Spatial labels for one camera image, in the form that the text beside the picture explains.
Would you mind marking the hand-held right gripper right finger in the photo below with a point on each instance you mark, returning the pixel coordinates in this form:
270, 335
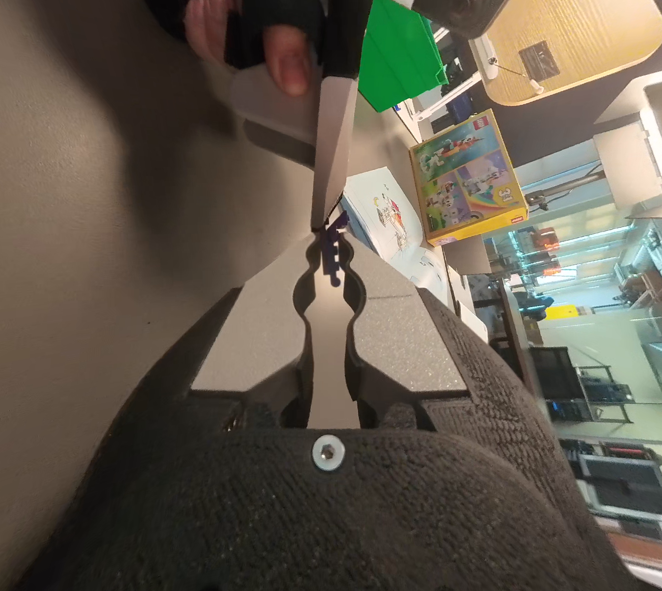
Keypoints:
408, 348

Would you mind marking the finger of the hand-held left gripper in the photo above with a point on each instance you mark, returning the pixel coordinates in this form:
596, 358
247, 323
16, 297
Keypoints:
333, 146

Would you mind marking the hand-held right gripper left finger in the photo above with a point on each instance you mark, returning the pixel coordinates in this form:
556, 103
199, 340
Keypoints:
248, 342

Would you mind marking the green plastic bin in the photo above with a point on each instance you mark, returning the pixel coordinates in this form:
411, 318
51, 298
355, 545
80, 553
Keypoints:
398, 58

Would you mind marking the pale blue instruction booklet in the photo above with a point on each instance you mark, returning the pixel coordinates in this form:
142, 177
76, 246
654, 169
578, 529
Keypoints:
382, 208

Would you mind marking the blue and purple lego assembly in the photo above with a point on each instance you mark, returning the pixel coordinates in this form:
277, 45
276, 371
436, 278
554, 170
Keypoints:
331, 249

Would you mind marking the yellow lego box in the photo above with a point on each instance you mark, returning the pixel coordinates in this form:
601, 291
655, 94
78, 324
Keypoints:
465, 177

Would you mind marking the white panel stand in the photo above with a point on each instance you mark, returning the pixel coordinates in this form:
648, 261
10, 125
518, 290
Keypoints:
483, 58

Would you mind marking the yellow sign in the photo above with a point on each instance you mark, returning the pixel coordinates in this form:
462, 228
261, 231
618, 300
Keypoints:
569, 311

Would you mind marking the white light panel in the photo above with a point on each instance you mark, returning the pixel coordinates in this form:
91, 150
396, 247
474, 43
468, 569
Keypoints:
620, 151

